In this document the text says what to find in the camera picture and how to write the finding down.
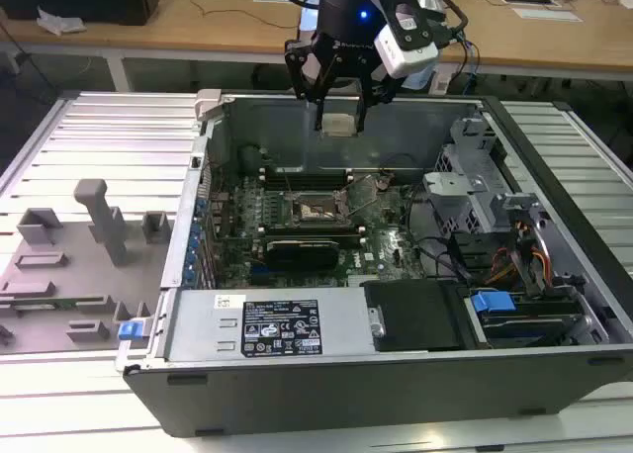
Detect black wire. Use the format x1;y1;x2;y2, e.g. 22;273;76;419
404;185;476;282

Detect black open PC case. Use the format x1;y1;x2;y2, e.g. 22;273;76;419
114;89;633;437

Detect wooden desk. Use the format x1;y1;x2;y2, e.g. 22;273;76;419
0;0;633;98

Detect orange yellow wire bundle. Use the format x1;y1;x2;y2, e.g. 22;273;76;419
487;220;554;287

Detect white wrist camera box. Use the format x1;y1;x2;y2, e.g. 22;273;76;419
373;0;440;78

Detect crumpled white paper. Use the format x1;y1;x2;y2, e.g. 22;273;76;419
37;5;88;37

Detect hard disk in blue carrier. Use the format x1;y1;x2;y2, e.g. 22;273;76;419
469;288;585;348

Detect black RAM slot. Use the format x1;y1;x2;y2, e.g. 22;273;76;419
259;224;361;236
256;232;365;248
261;178;348;191
261;168;348;181

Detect metal socket cover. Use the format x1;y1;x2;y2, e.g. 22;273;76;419
340;173;382;213

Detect grey parts rack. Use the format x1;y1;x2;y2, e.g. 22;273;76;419
0;178;174;355

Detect black drive bay box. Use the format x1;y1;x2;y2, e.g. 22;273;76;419
363;279;471;353

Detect green motherboard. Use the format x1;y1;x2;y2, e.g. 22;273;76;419
210;168;431;289

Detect black graphics card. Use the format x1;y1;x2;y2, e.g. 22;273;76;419
251;237;343;275

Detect silver square CPU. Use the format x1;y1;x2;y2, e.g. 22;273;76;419
320;111;358;138

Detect black camera cable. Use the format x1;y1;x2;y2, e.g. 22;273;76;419
405;0;470;46

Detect metal drive cage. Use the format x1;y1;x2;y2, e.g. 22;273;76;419
422;116;548;234

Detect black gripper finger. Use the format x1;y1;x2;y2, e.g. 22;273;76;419
284;34;334;132
355;65;398;134

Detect green RAM stick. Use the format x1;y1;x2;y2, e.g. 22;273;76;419
12;299;78;310

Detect silver power supply box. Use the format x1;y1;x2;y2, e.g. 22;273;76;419
165;287;377;363

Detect grey case release handle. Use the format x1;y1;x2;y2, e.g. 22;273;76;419
194;89;222;123

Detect CPU socket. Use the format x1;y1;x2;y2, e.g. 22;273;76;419
290;190;347;227

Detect blue cable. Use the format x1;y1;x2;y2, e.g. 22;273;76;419
457;25;482;97

